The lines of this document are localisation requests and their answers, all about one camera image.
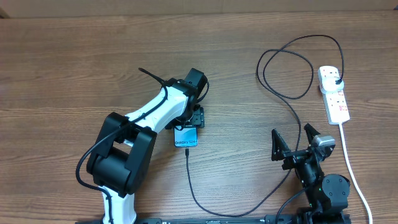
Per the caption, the white charger plug adapter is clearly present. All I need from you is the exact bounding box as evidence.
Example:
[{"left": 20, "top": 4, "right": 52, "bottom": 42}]
[{"left": 320, "top": 77, "right": 345, "bottom": 94}]

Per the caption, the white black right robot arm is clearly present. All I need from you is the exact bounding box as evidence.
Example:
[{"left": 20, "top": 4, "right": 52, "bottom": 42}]
[{"left": 266, "top": 124, "right": 351, "bottom": 223}]

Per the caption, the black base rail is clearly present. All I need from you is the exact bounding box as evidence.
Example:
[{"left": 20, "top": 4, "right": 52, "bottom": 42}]
[{"left": 75, "top": 215, "right": 351, "bottom": 224}]

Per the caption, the white power strip cord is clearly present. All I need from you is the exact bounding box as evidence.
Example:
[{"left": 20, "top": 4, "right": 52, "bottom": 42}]
[{"left": 338, "top": 122, "right": 374, "bottom": 224}]

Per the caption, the black Samsung smartphone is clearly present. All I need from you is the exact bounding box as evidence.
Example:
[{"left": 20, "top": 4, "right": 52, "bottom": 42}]
[{"left": 174, "top": 126, "right": 198, "bottom": 147}]

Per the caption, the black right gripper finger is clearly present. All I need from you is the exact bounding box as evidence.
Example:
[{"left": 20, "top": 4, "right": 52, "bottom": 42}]
[
  {"left": 304, "top": 123, "right": 320, "bottom": 144},
  {"left": 271, "top": 129, "right": 290, "bottom": 161}
]

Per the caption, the black charger cable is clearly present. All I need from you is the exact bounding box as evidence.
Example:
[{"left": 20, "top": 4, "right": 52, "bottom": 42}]
[{"left": 184, "top": 34, "right": 345, "bottom": 218}]

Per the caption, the white power strip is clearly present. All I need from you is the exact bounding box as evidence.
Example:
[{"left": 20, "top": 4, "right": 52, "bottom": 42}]
[{"left": 318, "top": 66, "right": 350, "bottom": 125}]

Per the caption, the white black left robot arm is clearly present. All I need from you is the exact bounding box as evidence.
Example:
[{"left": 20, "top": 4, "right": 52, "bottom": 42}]
[{"left": 75, "top": 68, "right": 209, "bottom": 223}]

